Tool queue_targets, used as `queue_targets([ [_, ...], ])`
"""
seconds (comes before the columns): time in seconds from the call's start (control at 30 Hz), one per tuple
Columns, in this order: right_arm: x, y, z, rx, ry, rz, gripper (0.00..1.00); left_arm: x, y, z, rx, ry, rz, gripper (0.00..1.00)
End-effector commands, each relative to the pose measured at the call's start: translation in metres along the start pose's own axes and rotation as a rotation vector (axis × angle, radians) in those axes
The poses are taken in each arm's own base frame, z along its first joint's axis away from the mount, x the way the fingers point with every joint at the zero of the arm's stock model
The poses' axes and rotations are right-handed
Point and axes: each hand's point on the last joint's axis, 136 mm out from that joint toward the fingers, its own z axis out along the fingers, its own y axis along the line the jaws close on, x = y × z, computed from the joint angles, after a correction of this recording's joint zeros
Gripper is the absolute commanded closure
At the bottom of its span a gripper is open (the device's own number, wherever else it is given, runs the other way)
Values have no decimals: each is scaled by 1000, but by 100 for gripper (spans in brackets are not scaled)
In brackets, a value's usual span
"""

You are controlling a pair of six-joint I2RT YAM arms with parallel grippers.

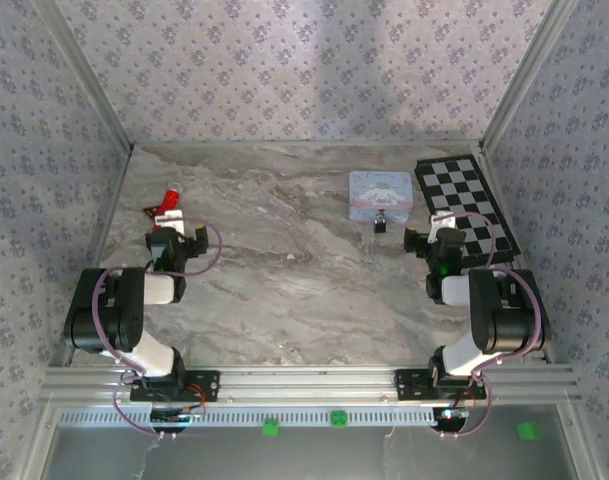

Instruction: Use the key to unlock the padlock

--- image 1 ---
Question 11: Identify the red glitter tube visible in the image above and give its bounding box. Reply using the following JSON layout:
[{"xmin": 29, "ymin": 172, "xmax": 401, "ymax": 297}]
[{"xmin": 156, "ymin": 183, "xmax": 183, "ymax": 216}]

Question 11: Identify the black grey chessboard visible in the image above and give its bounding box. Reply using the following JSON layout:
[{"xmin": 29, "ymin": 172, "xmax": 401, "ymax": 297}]
[{"xmin": 413, "ymin": 153, "xmax": 523, "ymax": 265}]

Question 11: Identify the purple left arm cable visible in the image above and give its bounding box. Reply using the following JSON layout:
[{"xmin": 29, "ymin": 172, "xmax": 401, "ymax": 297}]
[{"xmin": 91, "ymin": 218, "xmax": 224, "ymax": 442}]

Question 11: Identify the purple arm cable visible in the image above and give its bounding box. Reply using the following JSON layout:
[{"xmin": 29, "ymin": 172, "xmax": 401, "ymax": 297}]
[
  {"xmin": 439, "ymin": 211, "xmax": 546, "ymax": 442},
  {"xmin": 91, "ymin": 218, "xmax": 224, "ymax": 442}
]

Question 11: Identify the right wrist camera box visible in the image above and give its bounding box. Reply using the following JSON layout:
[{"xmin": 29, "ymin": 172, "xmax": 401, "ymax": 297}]
[{"xmin": 430, "ymin": 210, "xmax": 458, "ymax": 232}]

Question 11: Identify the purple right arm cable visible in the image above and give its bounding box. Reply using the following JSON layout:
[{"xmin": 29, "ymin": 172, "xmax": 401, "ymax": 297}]
[{"xmin": 439, "ymin": 211, "xmax": 546, "ymax": 442}]

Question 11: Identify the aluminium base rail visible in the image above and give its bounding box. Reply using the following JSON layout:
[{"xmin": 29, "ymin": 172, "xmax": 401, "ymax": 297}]
[{"xmin": 37, "ymin": 364, "xmax": 583, "ymax": 405}]

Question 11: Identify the aluminium frame post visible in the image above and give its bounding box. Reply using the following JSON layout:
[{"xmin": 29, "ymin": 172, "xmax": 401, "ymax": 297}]
[
  {"xmin": 478, "ymin": 0, "xmax": 583, "ymax": 156},
  {"xmin": 31, "ymin": 0, "xmax": 135, "ymax": 154}
]

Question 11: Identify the grey slotted cable duct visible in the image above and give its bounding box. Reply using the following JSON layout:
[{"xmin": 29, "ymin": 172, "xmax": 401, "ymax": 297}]
[{"xmin": 57, "ymin": 405, "xmax": 435, "ymax": 429}]

